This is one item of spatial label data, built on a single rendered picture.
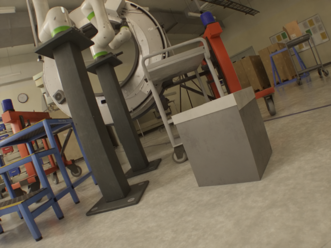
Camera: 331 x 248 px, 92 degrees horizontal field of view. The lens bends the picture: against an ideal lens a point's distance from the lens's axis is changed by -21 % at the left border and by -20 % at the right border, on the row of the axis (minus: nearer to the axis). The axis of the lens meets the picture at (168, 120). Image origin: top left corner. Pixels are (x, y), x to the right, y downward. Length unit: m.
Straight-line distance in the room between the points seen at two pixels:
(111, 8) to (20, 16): 3.76
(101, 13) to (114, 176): 1.24
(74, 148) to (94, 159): 5.44
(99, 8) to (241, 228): 1.68
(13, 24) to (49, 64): 3.24
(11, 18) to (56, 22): 4.42
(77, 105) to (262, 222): 0.93
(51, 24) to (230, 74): 1.46
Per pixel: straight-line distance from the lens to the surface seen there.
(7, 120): 2.34
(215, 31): 1.86
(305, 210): 0.55
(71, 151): 6.45
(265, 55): 7.61
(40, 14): 1.49
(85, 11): 1.93
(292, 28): 4.42
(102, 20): 1.67
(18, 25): 5.52
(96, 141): 1.02
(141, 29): 2.14
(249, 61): 7.86
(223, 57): 1.88
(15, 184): 2.32
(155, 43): 2.07
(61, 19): 1.25
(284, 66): 7.43
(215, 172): 0.78
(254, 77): 7.84
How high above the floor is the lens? 0.32
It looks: 1 degrees down
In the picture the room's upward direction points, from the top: 21 degrees counter-clockwise
